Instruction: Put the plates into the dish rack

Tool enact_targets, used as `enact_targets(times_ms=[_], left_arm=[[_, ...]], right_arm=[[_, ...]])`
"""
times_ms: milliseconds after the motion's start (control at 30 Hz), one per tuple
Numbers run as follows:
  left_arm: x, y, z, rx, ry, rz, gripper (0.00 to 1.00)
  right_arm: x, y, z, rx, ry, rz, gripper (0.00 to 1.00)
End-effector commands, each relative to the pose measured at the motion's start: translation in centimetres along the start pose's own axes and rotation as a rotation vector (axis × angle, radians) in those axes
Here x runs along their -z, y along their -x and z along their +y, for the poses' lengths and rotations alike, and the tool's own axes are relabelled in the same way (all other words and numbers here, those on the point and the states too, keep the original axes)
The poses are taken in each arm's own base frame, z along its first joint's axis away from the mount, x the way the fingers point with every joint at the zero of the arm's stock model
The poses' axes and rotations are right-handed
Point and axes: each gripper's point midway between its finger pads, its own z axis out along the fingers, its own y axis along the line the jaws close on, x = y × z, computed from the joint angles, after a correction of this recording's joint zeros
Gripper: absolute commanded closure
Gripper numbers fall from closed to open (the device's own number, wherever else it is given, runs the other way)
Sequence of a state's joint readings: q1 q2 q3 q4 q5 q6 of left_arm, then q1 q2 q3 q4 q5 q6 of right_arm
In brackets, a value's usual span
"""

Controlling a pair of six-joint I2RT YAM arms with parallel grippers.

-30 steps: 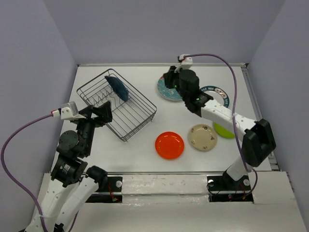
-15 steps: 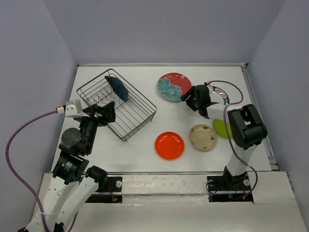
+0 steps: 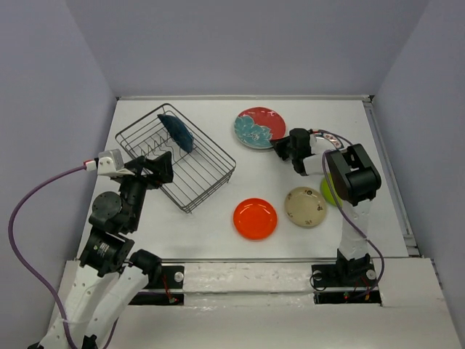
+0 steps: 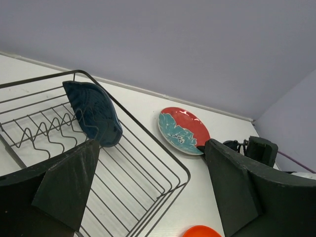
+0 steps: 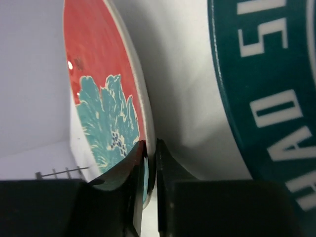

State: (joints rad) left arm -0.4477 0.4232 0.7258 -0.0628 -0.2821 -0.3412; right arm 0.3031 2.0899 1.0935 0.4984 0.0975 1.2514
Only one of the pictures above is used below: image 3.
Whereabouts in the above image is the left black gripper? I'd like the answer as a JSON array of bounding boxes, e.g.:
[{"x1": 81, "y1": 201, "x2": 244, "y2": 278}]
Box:
[{"x1": 118, "y1": 150, "x2": 175, "y2": 229}]

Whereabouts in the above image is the red teal flower plate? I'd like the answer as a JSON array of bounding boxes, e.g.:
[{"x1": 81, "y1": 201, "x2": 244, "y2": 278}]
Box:
[{"x1": 234, "y1": 107, "x2": 286, "y2": 150}]

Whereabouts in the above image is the dark blue leaf plate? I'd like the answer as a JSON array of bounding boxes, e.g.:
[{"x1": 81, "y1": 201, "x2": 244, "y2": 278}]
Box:
[{"x1": 157, "y1": 113, "x2": 194, "y2": 153}]

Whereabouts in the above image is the wire dish rack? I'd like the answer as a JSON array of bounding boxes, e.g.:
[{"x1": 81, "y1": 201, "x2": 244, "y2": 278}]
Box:
[{"x1": 116, "y1": 103, "x2": 236, "y2": 213}]

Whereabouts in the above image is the white plate teal rim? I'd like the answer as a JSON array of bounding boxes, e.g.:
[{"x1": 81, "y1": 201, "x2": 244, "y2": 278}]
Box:
[{"x1": 318, "y1": 130, "x2": 344, "y2": 150}]

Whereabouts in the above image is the green plate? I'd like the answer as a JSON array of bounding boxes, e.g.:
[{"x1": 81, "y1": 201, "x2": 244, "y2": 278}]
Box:
[{"x1": 320, "y1": 173, "x2": 342, "y2": 206}]

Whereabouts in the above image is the beige plate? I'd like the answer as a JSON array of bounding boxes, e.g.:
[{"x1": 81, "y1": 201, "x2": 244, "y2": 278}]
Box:
[{"x1": 284, "y1": 186, "x2": 327, "y2": 228}]

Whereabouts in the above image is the orange plate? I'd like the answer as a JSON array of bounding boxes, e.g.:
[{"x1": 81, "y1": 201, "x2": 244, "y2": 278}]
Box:
[{"x1": 232, "y1": 198, "x2": 278, "y2": 241}]

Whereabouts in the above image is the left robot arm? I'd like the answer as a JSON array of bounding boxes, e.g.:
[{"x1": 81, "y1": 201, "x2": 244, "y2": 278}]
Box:
[{"x1": 34, "y1": 149, "x2": 174, "y2": 348}]

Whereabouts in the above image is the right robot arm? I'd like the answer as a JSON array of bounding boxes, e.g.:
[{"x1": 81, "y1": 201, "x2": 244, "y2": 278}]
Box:
[{"x1": 270, "y1": 128, "x2": 385, "y2": 293}]

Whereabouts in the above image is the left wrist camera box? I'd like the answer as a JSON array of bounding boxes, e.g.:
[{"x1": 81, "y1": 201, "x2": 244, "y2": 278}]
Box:
[{"x1": 84, "y1": 149, "x2": 134, "y2": 178}]

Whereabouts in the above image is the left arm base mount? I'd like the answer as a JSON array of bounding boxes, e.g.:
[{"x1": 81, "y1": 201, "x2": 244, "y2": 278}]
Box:
[{"x1": 129, "y1": 265, "x2": 185, "y2": 306}]

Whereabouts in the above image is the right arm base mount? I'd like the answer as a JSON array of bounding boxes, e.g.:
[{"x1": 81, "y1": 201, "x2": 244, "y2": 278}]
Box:
[{"x1": 309, "y1": 260, "x2": 381, "y2": 305}]

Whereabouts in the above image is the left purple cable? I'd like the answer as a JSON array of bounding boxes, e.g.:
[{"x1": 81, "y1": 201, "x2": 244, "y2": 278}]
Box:
[{"x1": 7, "y1": 163, "x2": 117, "y2": 349}]

